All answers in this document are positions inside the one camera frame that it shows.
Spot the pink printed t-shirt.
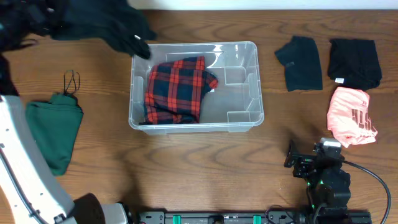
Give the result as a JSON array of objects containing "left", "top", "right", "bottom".
[{"left": 326, "top": 87, "right": 377, "bottom": 148}]

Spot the red plaid flannel shirt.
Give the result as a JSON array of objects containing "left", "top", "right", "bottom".
[{"left": 141, "top": 56, "right": 218, "bottom": 125}]

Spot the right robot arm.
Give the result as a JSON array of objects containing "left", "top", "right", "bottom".
[{"left": 284, "top": 138, "right": 351, "bottom": 217}]

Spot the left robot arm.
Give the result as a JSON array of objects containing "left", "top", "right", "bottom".
[{"left": 1, "top": 1, "right": 129, "bottom": 224}]

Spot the small black folded garment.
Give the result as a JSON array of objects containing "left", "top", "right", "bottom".
[{"left": 274, "top": 36, "right": 323, "bottom": 91}]

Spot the clear plastic storage bin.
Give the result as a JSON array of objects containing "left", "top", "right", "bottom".
[{"left": 129, "top": 41, "right": 264, "bottom": 134}]

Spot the dark green folded garment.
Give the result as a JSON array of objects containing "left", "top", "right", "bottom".
[{"left": 25, "top": 94, "right": 83, "bottom": 176}]

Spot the black folded garment with tag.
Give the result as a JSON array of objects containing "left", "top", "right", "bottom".
[{"left": 328, "top": 39, "right": 382, "bottom": 91}]

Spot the black mounting rail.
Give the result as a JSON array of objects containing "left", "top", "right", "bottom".
[{"left": 135, "top": 209, "right": 372, "bottom": 224}]

